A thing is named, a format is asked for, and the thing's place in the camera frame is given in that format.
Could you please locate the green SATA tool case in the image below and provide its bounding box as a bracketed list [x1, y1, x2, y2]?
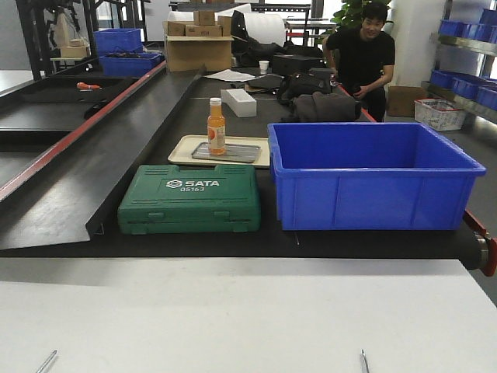
[117, 165, 261, 235]

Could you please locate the white paper cup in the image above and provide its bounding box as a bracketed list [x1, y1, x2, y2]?
[259, 60, 269, 75]

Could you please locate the small metal tray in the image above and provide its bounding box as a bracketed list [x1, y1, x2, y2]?
[191, 142, 261, 163]

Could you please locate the potted green plant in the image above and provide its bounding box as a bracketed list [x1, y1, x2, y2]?
[331, 0, 371, 30]

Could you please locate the dark jacket pile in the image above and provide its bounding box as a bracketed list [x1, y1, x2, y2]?
[280, 92, 362, 123]

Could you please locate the orange juice bottle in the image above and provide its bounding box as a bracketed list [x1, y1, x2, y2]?
[207, 97, 226, 155]

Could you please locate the large blue plastic bin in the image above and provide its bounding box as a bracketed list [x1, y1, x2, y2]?
[267, 122, 486, 230]

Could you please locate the red conveyor end roller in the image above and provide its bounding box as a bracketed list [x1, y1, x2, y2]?
[463, 210, 496, 277]

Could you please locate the orange handled tool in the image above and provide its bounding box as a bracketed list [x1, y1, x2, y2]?
[76, 82, 102, 92]

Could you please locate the black backpack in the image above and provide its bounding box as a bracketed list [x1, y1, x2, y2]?
[276, 72, 332, 106]

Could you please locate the large cardboard box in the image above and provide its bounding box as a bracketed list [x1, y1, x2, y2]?
[165, 36, 232, 72]

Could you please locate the screwdriver green handle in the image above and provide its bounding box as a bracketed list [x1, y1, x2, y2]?
[36, 350, 57, 373]
[360, 349, 370, 373]

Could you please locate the person in black shirt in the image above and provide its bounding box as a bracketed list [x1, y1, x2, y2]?
[323, 1, 395, 122]

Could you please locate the beige plastic tray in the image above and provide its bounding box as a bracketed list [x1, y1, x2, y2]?
[168, 134, 269, 169]

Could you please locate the white foam block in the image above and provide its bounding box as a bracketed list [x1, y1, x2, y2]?
[221, 89, 257, 118]

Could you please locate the blue bin far left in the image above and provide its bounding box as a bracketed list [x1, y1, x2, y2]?
[99, 53, 164, 77]

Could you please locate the brown cardboard box floor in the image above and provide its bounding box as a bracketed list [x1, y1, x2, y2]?
[387, 85, 428, 117]

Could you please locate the white mesh basket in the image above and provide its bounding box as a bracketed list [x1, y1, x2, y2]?
[414, 99, 467, 131]

